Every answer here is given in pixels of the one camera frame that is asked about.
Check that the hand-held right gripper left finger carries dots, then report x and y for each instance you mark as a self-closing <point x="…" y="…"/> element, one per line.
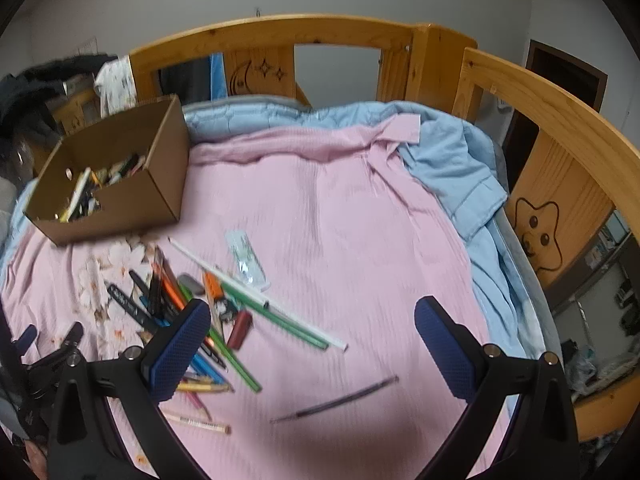
<point x="180" y="352"/>

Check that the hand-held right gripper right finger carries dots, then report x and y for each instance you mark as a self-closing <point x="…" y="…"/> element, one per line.
<point x="445" y="355"/>

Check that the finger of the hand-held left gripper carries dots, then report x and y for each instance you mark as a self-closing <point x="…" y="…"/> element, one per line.
<point x="26" y="340"/>
<point x="67" y="342"/>

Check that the yellow pencil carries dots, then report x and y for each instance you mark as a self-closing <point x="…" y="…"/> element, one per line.
<point x="200" y="387"/>

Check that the dark green pencil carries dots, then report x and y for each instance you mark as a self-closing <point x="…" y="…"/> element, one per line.
<point x="280" y="322"/>

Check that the brown cardboard box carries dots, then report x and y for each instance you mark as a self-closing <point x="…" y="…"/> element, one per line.
<point x="150" y="195"/>

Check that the blue pencil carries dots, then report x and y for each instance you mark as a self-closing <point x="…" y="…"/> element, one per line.
<point x="205" y="365"/>

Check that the light green metallic pencil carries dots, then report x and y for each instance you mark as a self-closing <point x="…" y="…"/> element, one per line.
<point x="235" y="360"/>

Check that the dark red tube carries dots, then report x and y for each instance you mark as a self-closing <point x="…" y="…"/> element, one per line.
<point x="240" y="330"/>

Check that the orange pencil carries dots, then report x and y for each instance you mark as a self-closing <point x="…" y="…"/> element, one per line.
<point x="172" y="285"/>

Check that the black printed clip pen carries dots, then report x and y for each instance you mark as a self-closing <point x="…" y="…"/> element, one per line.
<point x="130" y="305"/>

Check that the grey eraser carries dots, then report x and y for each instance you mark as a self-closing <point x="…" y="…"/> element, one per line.
<point x="191" y="284"/>

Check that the cream printed pencil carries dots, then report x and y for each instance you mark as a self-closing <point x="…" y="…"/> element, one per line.
<point x="200" y="422"/>

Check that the black marker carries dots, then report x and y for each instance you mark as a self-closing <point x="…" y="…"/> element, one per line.
<point x="139" y="282"/>

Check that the white pencil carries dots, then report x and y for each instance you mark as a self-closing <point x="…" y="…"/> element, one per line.
<point x="215" y="269"/>

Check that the brown pencil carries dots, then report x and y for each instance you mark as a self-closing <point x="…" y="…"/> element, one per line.
<point x="159" y="260"/>

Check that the clear plastic packet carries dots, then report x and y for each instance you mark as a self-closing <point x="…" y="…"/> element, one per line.
<point x="245" y="260"/>

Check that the thin black pen refill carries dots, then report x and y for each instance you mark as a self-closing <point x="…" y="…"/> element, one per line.
<point x="335" y="400"/>

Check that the pink floral blanket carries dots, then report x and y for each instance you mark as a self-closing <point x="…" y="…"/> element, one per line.
<point x="350" y="235"/>

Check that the heap of pens in box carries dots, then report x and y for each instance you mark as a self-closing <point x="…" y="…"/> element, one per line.
<point x="90" y="185"/>

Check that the light blue blanket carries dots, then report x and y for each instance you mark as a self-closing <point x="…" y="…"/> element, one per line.
<point x="450" y="160"/>

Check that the grey-blue quilted mattress pad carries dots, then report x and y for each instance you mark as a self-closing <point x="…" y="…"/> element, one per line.
<point x="225" y="120"/>

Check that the black clothes pile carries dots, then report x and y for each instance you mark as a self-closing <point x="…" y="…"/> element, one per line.
<point x="45" y="80"/>

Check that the white patterned cloth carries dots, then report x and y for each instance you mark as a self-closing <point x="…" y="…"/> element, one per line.
<point x="115" y="85"/>

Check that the dark brown door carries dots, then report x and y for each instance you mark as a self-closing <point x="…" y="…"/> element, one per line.
<point x="565" y="80"/>

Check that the wooden bed frame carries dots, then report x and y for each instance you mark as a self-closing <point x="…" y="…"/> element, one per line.
<point x="350" y="30"/>

